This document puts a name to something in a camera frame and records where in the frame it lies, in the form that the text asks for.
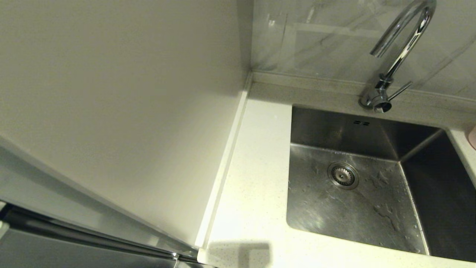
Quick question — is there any white tall side panel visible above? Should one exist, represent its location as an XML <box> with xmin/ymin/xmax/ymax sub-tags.
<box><xmin>0</xmin><ymin>0</ymin><xmax>254</xmax><ymax>249</ymax></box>

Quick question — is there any chrome gooseneck faucet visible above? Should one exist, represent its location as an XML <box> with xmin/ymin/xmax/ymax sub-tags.
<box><xmin>359</xmin><ymin>0</ymin><xmax>437</xmax><ymax>113</ymax></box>

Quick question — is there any round metal drain strainer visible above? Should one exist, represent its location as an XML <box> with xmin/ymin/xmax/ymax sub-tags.
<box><xmin>327</xmin><ymin>162</ymin><xmax>360</xmax><ymax>190</ymax></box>

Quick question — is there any white countertop edge strip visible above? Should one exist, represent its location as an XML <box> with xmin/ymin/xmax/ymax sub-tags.
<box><xmin>195</xmin><ymin>73</ymin><xmax>253</xmax><ymax>259</ymax></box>

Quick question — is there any stainless steel sink basin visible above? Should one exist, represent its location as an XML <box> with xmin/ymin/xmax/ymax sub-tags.
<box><xmin>286</xmin><ymin>105</ymin><xmax>476</xmax><ymax>263</ymax></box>

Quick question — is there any steel refrigerator door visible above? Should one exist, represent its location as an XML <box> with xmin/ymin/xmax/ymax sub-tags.
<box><xmin>0</xmin><ymin>136</ymin><xmax>199</xmax><ymax>268</ymax></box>

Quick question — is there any dark refrigerator handle bar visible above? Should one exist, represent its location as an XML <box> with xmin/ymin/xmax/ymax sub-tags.
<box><xmin>0</xmin><ymin>204</ymin><xmax>199</xmax><ymax>265</ymax></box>

